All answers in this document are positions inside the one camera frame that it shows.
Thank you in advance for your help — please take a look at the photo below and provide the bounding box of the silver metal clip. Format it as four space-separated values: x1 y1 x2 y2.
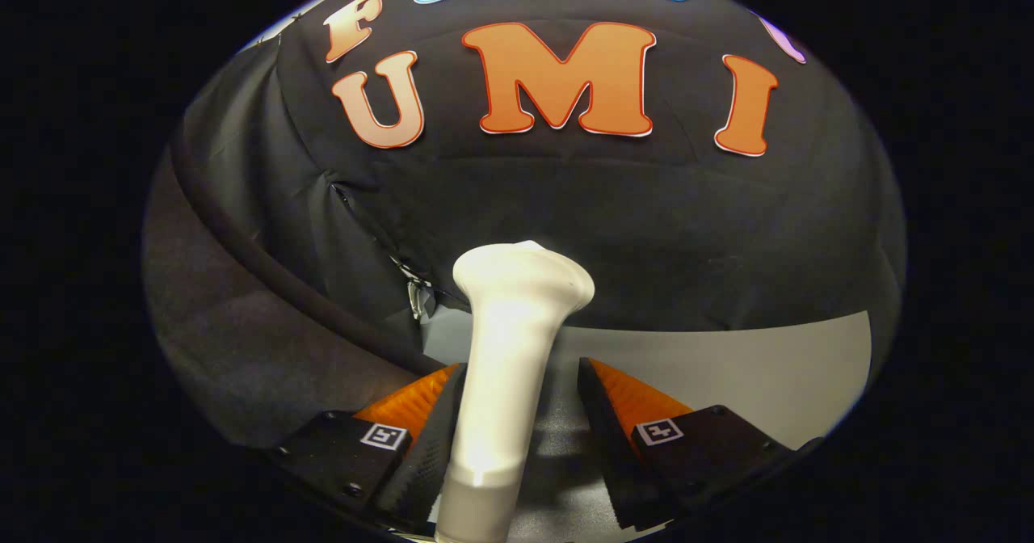
404 260 437 322

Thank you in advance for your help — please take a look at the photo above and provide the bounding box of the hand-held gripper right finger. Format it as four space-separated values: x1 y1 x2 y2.
578 357 825 532

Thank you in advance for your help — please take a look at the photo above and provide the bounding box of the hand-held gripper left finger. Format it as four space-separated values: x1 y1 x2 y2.
271 363 469 532

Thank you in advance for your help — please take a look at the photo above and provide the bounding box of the white garment steamer head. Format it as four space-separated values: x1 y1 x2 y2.
435 240 596 543

